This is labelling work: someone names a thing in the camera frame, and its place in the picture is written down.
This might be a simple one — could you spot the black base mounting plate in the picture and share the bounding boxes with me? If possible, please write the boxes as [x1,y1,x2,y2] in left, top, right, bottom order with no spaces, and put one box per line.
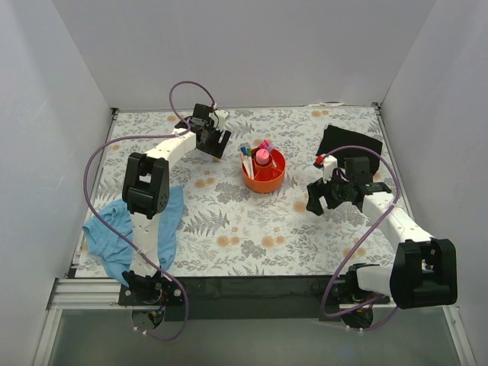
[117,276,390,321]

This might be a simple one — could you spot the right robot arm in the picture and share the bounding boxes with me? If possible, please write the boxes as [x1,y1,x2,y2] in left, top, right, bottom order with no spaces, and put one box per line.
[307,156,458,309]

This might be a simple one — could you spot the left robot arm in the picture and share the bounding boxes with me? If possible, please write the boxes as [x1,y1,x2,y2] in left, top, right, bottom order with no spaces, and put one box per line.
[122,104,231,305]

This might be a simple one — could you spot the orange round divided organizer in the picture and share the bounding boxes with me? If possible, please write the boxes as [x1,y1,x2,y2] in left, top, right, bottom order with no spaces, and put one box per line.
[241,148,286,194]

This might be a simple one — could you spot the pink capped glue bottle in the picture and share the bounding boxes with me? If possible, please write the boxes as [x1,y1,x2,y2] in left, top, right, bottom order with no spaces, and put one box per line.
[255,149,272,167]

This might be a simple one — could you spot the aluminium front rail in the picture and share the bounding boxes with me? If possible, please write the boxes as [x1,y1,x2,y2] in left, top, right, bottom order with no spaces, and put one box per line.
[47,276,458,310]

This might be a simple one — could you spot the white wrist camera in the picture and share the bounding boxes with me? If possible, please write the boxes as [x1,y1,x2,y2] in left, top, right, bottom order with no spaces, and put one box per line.
[313,156,338,182]
[210,109,230,130]

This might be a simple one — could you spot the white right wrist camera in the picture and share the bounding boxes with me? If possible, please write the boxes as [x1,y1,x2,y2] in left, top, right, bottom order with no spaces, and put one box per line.
[313,156,338,182]

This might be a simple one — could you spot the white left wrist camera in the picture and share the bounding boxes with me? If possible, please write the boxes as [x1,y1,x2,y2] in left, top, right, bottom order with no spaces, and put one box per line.
[210,109,230,130]

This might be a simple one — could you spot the blue capped marker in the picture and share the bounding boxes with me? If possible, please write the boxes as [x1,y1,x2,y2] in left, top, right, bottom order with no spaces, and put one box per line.
[240,145,254,179]

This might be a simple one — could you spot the silver pen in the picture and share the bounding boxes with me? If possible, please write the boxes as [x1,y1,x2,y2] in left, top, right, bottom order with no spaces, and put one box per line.
[270,156,278,169]

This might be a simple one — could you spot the black folded cloth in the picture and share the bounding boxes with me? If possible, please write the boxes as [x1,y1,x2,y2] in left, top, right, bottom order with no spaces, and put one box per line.
[316,125,383,175]

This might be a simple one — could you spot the green capped marker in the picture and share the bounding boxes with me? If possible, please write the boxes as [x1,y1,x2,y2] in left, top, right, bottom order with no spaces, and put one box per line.
[246,148,254,179]

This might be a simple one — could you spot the light blue cloth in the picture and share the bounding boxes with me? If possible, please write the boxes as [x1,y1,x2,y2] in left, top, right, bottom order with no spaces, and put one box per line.
[82,185,184,286]

